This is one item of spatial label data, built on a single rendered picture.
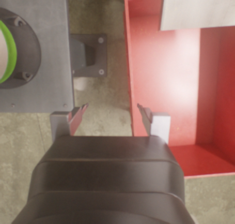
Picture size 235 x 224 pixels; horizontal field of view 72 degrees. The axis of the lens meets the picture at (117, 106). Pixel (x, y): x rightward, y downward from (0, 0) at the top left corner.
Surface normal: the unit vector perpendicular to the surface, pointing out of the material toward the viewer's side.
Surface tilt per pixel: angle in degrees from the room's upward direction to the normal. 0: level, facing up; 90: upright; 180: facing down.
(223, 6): 30
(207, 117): 0
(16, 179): 0
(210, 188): 0
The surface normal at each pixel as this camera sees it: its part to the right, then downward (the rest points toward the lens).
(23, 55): 0.96, 0.20
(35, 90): 0.00, 0.28
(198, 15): 0.04, 0.72
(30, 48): 0.91, 0.07
